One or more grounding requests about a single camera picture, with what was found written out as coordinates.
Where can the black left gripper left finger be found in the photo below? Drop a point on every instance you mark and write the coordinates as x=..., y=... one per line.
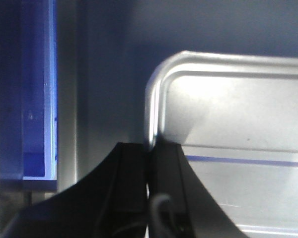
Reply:
x=109, y=202

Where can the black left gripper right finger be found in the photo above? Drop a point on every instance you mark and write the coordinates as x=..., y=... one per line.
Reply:
x=179, y=204

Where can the silver metal tray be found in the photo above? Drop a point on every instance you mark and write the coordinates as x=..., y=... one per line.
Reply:
x=236, y=119

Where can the large blue crate upper left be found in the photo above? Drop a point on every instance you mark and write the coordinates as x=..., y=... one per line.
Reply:
x=28, y=95

